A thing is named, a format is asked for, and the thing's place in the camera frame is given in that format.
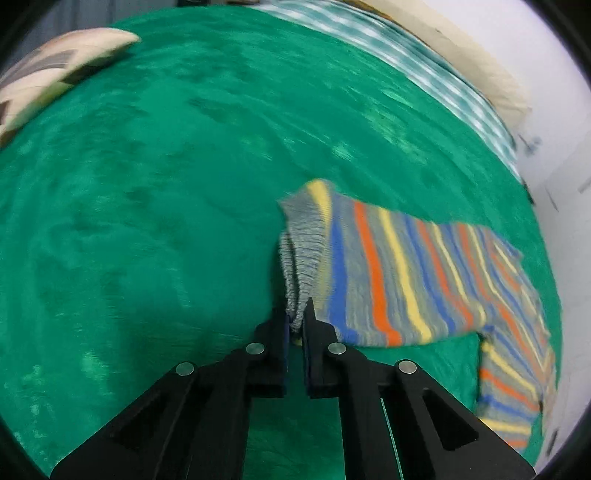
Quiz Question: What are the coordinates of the green floral blanket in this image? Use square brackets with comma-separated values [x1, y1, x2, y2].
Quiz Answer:
[0, 7, 564, 480]

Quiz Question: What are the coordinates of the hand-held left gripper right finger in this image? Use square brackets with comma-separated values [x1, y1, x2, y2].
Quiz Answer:
[301, 298, 537, 480]

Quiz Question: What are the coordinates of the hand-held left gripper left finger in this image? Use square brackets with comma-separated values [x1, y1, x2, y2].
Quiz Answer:
[50, 307, 291, 480]

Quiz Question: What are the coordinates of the striped knit sweater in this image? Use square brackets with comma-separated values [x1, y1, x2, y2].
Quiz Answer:
[276, 179, 559, 450]

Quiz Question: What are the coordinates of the beige patterned pillow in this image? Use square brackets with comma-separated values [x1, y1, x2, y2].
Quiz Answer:
[0, 28, 142, 148]

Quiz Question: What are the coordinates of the cream pillow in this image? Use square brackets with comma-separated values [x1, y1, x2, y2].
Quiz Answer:
[355, 0, 533, 132]

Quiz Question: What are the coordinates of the green checked bed sheet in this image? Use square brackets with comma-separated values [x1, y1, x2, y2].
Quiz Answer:
[249, 0, 522, 181]

